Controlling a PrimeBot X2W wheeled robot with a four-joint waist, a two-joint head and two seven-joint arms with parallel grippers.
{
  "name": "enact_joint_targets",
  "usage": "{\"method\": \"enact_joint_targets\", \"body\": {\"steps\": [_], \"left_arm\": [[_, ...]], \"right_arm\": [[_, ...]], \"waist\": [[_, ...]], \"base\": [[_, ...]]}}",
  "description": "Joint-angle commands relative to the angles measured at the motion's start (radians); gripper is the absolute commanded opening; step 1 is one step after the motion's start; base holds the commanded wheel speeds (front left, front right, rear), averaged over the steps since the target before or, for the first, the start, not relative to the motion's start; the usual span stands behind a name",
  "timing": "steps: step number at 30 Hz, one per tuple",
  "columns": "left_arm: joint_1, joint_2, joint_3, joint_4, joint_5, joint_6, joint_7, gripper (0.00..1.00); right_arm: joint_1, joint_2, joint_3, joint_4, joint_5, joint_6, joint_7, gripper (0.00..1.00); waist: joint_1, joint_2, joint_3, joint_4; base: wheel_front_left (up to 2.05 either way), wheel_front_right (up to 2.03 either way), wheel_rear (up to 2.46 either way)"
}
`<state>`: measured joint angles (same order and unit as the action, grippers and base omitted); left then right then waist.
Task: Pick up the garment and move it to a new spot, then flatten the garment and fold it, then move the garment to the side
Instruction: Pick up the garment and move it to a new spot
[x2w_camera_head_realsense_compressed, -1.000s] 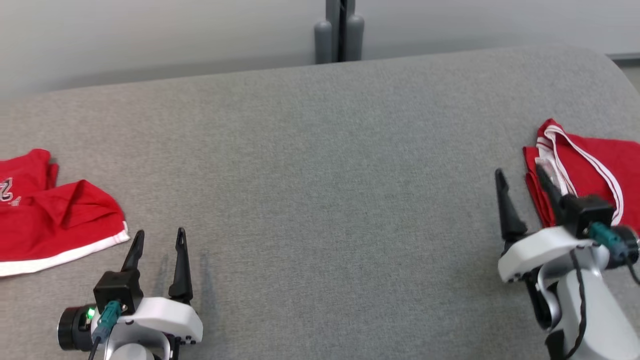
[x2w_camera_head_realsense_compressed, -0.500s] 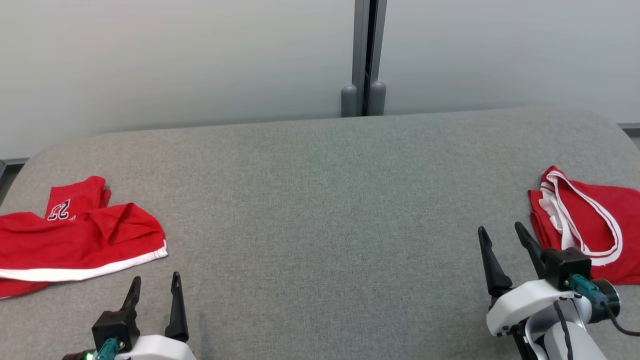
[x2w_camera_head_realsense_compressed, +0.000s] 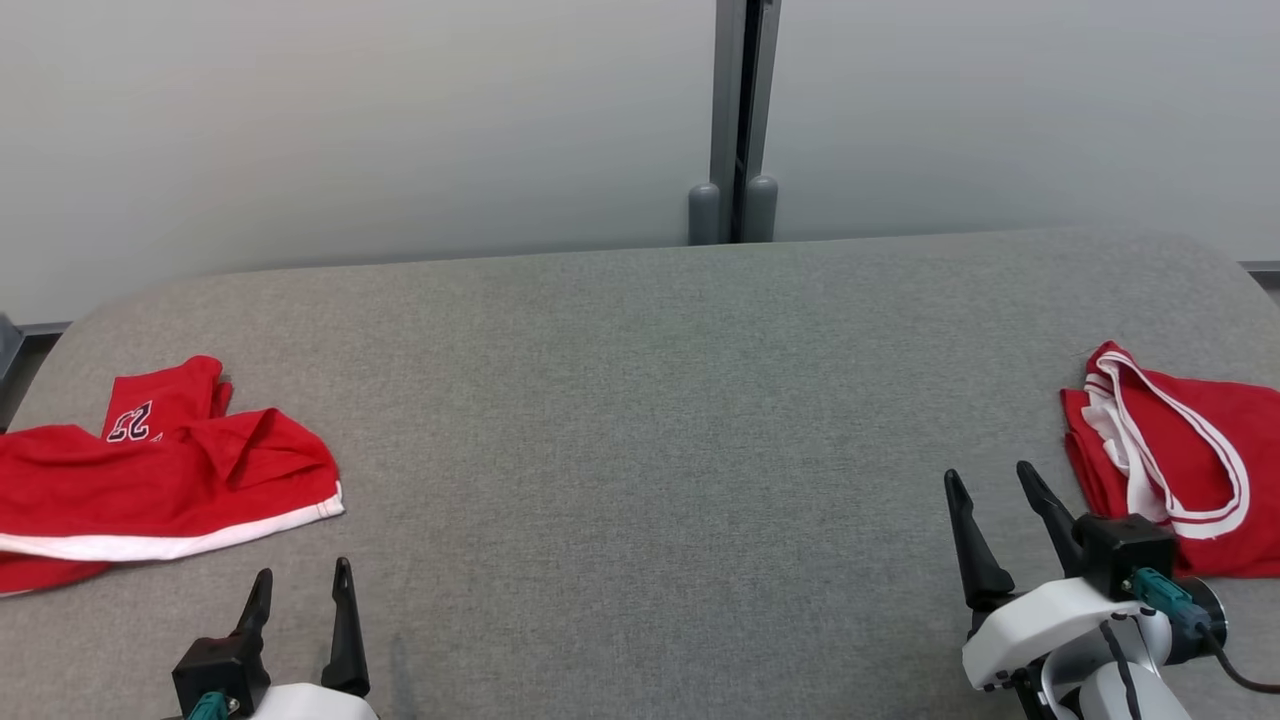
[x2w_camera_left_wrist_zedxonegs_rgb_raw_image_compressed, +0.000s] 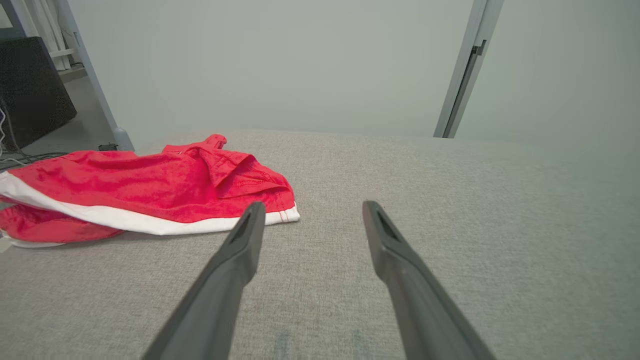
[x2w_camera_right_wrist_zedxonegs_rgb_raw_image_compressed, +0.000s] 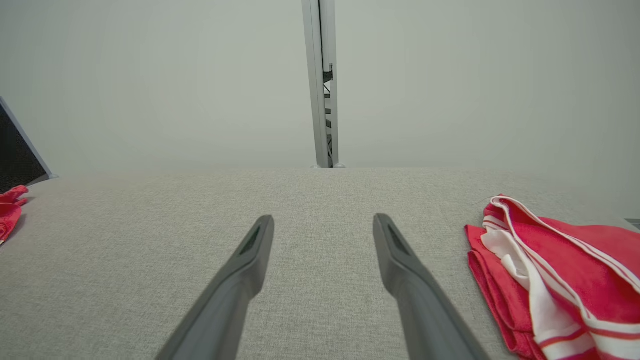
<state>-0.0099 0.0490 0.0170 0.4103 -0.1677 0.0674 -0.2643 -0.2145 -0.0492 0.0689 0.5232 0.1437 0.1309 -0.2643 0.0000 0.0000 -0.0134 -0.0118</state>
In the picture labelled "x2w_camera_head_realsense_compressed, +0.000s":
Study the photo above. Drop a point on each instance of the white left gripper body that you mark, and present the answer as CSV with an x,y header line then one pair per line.
x,y
310,705

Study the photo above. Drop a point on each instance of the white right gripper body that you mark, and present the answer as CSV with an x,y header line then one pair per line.
x,y
1050,625

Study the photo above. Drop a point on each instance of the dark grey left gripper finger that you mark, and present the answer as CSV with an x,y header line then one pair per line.
x,y
346,640
255,610

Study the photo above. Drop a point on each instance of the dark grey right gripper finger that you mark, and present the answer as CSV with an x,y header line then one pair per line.
x,y
1052,515
975,550

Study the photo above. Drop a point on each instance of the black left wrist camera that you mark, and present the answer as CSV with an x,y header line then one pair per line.
x,y
220,665

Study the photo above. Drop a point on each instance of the red shorts with white trim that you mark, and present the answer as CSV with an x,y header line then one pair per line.
x,y
150,480

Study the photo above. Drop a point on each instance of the grey wall post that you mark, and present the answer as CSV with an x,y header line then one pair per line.
x,y
727,100

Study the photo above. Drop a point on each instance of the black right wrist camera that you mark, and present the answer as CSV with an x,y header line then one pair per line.
x,y
1120,550

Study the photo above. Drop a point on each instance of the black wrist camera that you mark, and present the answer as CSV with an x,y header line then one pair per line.
x,y
1120,550
220,665

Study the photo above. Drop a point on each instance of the grey cylinder bumper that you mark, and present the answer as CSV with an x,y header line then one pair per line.
x,y
761,210
704,215

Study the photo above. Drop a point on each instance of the red white basketball jersey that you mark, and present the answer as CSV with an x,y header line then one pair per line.
x,y
1210,430

